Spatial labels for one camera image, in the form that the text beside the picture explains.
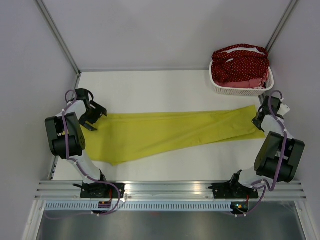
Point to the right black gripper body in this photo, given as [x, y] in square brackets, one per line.
[255, 122]

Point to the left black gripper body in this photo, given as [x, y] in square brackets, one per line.
[92, 116]

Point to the yellow-green trousers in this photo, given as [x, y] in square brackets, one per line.
[126, 137]

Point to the red polka dot garment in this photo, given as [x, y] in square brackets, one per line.
[239, 63]

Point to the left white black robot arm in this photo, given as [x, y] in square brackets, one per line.
[66, 138]

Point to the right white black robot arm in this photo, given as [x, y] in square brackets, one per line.
[280, 154]

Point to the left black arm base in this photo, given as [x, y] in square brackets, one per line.
[101, 191]

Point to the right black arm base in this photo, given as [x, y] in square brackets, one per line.
[232, 191]

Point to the white plastic laundry basket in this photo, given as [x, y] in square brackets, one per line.
[247, 92]

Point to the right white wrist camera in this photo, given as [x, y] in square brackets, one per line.
[283, 110]

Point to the aluminium mounting rail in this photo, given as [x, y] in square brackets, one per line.
[162, 191]

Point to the white slotted cable duct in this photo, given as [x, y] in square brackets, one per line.
[175, 206]

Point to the left aluminium frame post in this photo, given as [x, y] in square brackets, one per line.
[57, 35]

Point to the aluminium frame post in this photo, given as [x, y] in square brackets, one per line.
[281, 24]
[57, 35]

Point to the right aluminium frame post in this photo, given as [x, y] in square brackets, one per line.
[281, 24]

